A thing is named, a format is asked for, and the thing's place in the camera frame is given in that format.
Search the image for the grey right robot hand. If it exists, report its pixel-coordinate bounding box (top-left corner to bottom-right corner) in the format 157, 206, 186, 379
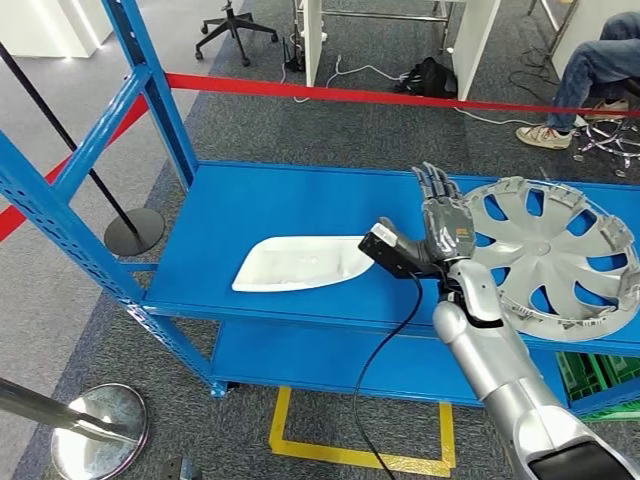
383, 162, 476, 264

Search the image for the silver wheel hub cap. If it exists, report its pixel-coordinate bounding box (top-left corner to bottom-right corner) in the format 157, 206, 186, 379
462, 175, 640, 344

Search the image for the blue metal shelf rack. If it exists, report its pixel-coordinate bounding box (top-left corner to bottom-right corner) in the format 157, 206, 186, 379
0, 0, 640, 420

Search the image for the white curved plastic part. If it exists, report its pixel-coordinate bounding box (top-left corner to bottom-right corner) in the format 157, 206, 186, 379
231, 236, 375, 293

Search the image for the black bag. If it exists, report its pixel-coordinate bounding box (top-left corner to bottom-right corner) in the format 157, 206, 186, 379
395, 56, 459, 101

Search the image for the white desk panel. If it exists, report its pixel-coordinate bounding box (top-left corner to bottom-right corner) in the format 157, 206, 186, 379
549, 0, 621, 62
303, 0, 324, 88
452, 0, 502, 103

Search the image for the green plastic crate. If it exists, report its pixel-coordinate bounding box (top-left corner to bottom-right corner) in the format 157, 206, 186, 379
555, 351, 640, 423

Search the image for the person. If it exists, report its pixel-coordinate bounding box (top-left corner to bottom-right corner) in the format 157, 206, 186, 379
515, 11, 640, 151

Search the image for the chrome chair base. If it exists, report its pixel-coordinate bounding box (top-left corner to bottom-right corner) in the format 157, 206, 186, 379
572, 119, 640, 178

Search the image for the black office chair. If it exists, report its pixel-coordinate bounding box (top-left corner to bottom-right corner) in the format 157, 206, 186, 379
195, 0, 279, 68

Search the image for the white display plinth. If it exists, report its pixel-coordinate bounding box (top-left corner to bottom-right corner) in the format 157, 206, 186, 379
0, 0, 115, 60

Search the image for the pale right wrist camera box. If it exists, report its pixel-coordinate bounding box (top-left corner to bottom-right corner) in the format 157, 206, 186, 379
358, 223, 444, 281

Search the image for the white floor cable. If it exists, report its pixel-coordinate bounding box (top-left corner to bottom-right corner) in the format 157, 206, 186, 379
452, 105, 526, 127
292, 54, 404, 105

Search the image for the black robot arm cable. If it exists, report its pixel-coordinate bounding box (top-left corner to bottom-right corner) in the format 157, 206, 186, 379
352, 271, 426, 480

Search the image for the steel desk frame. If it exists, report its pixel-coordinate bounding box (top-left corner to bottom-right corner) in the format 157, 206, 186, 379
294, 0, 448, 54

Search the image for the black stanchion post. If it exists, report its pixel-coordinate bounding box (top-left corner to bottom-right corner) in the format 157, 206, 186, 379
0, 39, 166, 258

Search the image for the chrome stanchion post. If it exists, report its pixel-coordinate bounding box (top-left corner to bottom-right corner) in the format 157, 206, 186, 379
0, 377, 150, 480

